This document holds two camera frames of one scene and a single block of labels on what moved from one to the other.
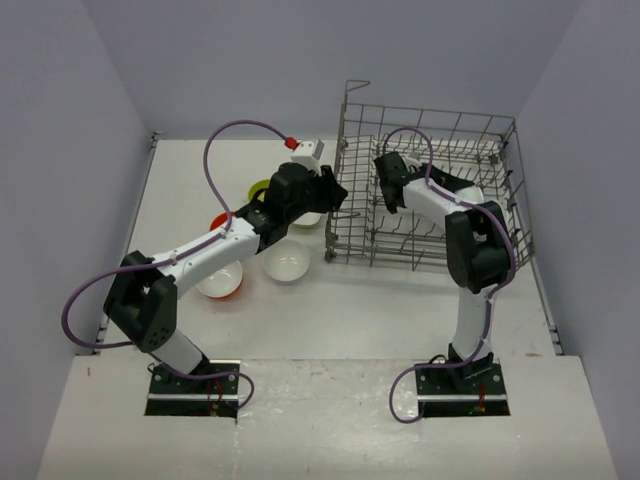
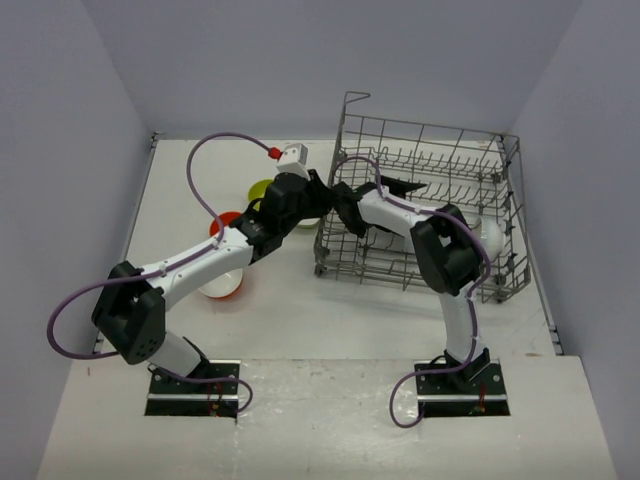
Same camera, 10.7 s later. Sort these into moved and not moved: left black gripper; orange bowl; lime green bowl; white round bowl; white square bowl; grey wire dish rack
Moved: white round bowl; grey wire dish rack
Not moved: orange bowl; lime green bowl; left black gripper; white square bowl
